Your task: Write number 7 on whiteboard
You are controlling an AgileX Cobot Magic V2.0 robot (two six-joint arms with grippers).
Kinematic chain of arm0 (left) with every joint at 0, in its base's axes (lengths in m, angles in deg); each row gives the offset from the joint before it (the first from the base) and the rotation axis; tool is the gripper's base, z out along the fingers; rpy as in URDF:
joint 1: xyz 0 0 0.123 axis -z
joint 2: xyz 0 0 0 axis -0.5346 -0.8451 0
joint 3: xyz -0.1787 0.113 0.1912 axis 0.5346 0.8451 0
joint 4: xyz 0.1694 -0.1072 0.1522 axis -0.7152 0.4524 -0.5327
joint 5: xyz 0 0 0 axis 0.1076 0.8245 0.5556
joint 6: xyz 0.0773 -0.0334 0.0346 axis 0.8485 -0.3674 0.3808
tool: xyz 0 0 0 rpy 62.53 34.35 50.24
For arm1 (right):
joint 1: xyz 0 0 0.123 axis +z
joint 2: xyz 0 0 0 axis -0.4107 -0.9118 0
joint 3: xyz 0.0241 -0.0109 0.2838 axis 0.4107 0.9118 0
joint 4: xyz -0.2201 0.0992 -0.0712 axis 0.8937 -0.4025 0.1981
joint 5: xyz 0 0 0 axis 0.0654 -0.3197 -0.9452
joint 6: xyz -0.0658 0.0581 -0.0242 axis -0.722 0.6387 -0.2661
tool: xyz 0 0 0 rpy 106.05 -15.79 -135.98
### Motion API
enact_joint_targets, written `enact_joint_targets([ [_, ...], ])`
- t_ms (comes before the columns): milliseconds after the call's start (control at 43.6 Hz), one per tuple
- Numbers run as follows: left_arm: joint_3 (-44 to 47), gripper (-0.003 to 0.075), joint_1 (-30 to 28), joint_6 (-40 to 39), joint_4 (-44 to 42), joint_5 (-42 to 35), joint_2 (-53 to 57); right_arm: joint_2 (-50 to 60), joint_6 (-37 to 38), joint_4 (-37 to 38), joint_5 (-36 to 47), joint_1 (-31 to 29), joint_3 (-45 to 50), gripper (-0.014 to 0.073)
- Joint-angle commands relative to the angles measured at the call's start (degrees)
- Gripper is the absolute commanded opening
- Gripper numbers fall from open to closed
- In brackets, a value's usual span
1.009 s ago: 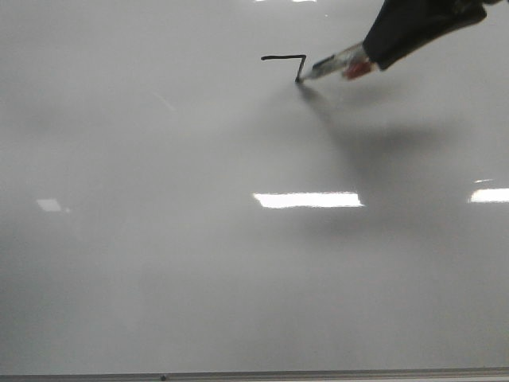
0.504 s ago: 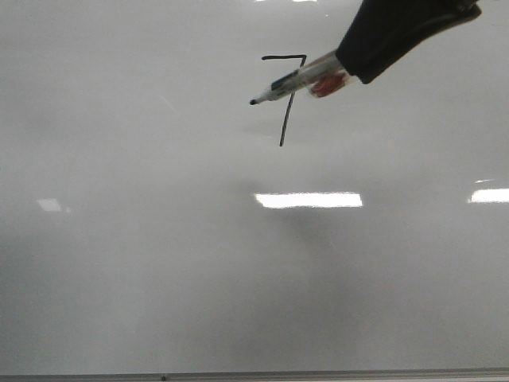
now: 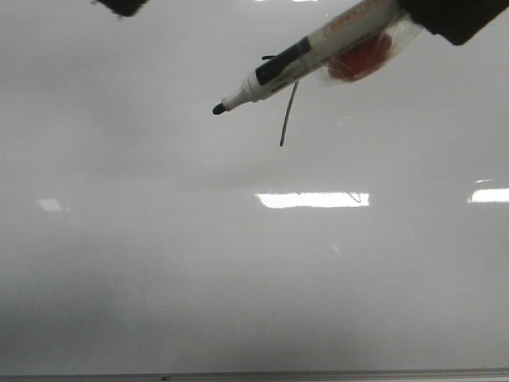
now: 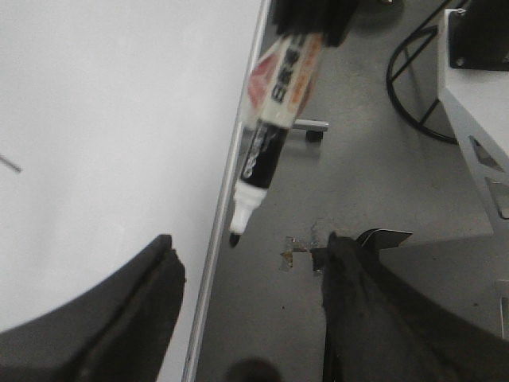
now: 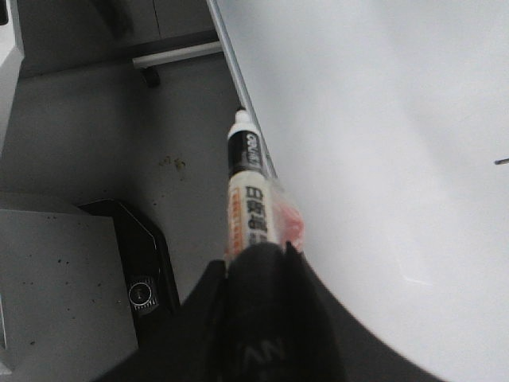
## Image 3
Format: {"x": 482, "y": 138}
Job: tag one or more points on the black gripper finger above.
{"x": 457, "y": 21}
{"x": 122, "y": 8}

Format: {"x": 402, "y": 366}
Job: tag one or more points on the white black whiteboard marker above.
{"x": 339, "y": 35}

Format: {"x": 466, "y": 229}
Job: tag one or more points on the white glossy whiteboard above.
{"x": 333, "y": 228}

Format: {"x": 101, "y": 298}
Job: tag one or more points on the grey aluminium whiteboard tray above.
{"x": 455, "y": 374}

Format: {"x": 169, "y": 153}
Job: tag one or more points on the clear tape with red patch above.
{"x": 372, "y": 54}

